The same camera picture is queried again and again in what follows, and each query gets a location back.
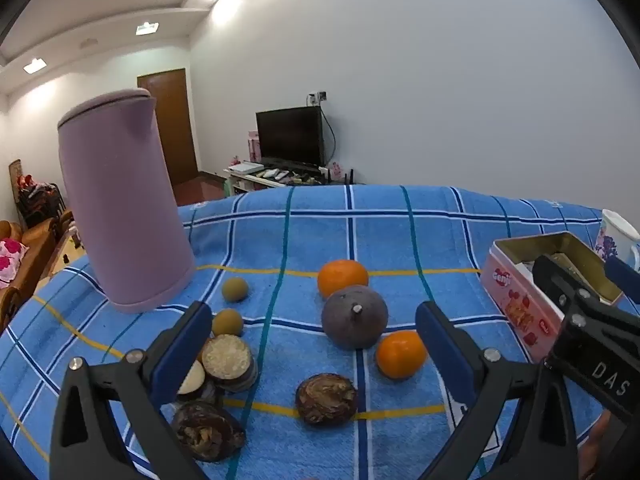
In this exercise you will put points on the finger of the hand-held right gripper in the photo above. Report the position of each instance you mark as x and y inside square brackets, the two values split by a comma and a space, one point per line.
[552, 280]
[622, 272]

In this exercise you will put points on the white floral mug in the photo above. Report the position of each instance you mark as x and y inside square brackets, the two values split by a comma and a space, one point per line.
[612, 240]

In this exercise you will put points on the stacked dark chairs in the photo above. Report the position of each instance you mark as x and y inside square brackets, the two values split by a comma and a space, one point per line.
[40, 200]

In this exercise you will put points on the brown leather sofa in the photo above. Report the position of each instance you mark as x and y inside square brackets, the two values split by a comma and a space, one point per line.
[35, 245]

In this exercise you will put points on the wall socket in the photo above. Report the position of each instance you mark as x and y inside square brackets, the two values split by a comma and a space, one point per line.
[319, 95]

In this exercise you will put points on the dark dried fruit shell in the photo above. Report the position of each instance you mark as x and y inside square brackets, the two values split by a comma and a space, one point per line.
[325, 400]
[210, 432]

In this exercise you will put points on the purple electric kettle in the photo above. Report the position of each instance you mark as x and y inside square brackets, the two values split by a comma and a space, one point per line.
[125, 200]

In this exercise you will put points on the flat white box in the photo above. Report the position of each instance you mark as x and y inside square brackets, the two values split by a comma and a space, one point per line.
[251, 167]

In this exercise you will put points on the brown wooden door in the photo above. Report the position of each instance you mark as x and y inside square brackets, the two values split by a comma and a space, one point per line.
[170, 125]

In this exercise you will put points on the blue plaid blanket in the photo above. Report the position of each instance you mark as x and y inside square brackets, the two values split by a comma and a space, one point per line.
[400, 240]

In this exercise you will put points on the wooden coffee table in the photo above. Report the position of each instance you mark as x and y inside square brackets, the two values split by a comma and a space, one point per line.
[70, 252]

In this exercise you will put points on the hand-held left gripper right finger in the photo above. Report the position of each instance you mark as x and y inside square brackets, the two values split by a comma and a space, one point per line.
[442, 355]

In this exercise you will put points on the brown longan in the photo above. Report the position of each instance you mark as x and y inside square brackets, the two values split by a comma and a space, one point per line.
[235, 290]
[227, 323]

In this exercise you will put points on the cut purple fruit half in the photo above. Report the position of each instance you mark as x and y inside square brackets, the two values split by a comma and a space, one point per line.
[227, 357]
[247, 382]
[192, 382]

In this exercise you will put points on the small orange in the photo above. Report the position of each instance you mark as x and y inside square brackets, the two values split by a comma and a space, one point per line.
[400, 355]

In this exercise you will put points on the black television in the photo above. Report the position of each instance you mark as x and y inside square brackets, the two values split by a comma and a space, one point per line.
[290, 135]

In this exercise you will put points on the pink flowered cushion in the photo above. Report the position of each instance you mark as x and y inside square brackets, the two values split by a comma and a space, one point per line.
[10, 260]

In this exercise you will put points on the brown leather armchair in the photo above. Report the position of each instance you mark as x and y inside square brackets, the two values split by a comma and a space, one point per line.
[66, 221]

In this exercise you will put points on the large orange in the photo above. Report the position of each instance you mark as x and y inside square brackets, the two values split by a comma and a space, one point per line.
[342, 277]

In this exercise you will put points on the pink tin box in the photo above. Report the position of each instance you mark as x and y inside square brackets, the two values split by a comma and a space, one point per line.
[515, 305]

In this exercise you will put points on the small pink ornament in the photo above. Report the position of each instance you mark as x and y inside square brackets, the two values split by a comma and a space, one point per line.
[335, 168]

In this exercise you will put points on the leaning wooden board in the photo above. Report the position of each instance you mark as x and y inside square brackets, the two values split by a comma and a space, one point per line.
[15, 172]

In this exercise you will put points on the round purple fruit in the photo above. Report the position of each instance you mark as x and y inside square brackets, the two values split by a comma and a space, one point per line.
[350, 330]

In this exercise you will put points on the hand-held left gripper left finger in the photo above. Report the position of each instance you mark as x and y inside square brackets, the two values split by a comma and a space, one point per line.
[182, 355]

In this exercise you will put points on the black router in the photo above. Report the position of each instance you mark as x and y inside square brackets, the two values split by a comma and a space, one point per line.
[350, 177]

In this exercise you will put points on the white television stand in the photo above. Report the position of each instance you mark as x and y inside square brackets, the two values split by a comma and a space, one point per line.
[237, 185]

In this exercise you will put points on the person's right hand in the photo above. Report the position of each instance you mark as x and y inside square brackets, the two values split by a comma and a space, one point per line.
[595, 445]

